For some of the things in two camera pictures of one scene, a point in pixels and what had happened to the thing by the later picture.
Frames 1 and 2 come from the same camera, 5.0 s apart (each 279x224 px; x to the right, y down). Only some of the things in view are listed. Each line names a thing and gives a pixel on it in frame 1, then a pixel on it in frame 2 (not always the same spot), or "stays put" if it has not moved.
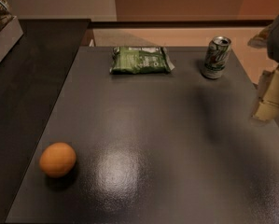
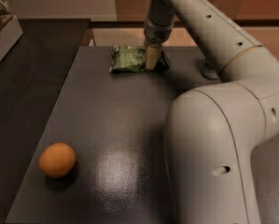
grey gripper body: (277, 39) -> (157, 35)
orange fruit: (57, 160) stays put
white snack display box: (5, 29) stays put
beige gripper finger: (272, 94) -> (151, 57)
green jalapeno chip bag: (140, 60) stays put
